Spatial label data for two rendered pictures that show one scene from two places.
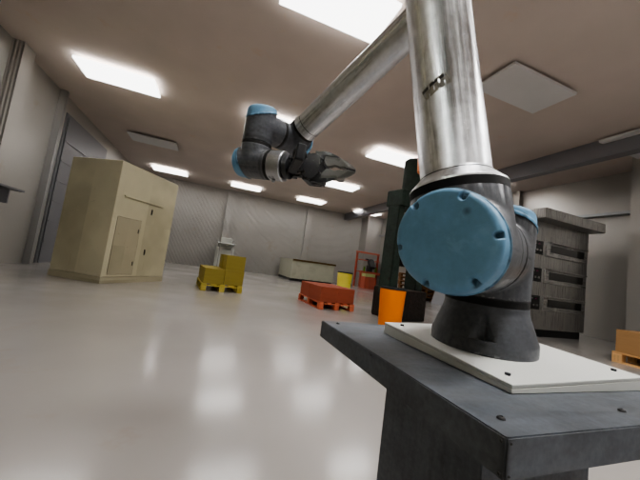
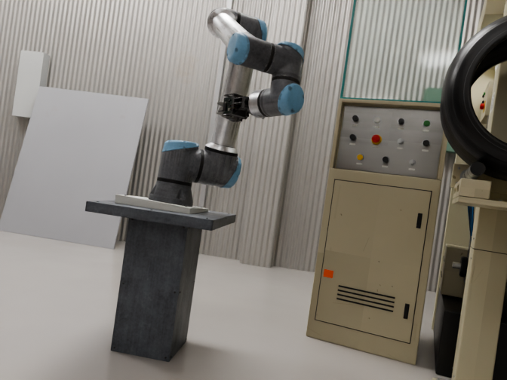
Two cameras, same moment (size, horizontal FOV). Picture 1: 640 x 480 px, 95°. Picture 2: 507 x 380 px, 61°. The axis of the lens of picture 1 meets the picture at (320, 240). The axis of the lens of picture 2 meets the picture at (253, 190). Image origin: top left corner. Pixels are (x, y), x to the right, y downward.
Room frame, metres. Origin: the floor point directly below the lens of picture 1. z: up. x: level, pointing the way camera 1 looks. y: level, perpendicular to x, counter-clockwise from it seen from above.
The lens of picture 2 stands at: (2.10, 0.79, 0.74)
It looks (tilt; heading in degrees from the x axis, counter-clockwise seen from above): 0 degrees down; 207
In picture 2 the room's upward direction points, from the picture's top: 8 degrees clockwise
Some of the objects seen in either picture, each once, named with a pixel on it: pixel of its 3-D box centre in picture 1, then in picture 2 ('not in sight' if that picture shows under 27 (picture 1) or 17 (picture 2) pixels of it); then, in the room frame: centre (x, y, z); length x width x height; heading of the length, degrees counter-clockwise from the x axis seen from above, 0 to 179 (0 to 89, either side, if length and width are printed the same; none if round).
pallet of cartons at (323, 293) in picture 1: (325, 294); not in sight; (5.77, -0.25, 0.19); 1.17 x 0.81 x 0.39; 17
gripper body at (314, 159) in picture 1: (306, 169); (242, 105); (0.83, 0.07, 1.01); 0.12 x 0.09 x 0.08; 71
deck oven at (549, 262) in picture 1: (535, 274); not in sight; (5.91, -4.42, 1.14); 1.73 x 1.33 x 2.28; 110
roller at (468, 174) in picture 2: not in sight; (472, 173); (0.37, 0.79, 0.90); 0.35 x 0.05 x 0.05; 4
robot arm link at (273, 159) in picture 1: (279, 167); (261, 105); (0.85, 0.15, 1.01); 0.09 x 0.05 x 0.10; 161
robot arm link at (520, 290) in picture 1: (489, 251); (180, 160); (0.59, -0.34, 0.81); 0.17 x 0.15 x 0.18; 137
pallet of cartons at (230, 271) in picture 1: (220, 270); not in sight; (6.14, 1.96, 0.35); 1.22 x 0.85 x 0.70; 21
